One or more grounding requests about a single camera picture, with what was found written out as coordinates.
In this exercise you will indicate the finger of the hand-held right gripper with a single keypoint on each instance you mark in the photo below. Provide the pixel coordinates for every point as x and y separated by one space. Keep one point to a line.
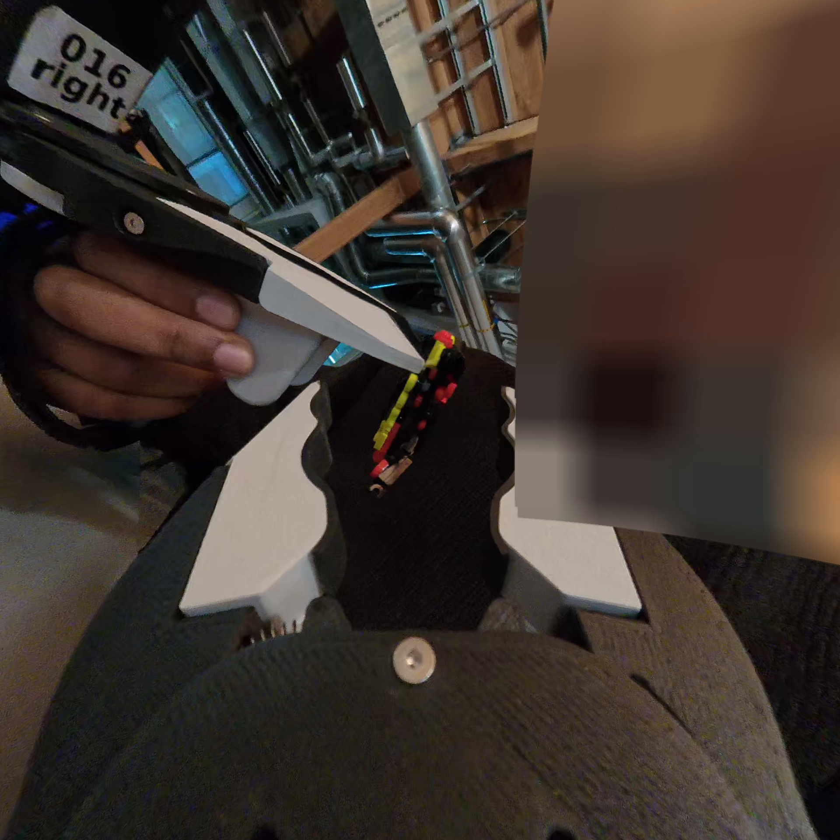
315 308

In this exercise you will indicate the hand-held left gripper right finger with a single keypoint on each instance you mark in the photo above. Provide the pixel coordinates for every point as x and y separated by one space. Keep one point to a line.
564 571

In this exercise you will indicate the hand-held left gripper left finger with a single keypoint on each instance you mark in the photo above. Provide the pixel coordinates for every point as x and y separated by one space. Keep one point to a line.
262 518

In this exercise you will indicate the black yellow red lego model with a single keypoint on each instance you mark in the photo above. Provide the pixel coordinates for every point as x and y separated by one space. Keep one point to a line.
420 400

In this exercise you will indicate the person's right hand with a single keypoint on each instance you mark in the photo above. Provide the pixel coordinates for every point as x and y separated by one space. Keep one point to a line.
131 328

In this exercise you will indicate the wooden beam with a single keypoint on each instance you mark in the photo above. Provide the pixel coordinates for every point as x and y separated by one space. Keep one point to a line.
367 210

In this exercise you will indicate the metal ceiling pipe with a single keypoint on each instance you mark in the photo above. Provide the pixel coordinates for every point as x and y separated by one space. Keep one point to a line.
453 236

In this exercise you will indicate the metal duct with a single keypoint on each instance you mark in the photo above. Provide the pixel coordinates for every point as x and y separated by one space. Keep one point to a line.
394 52

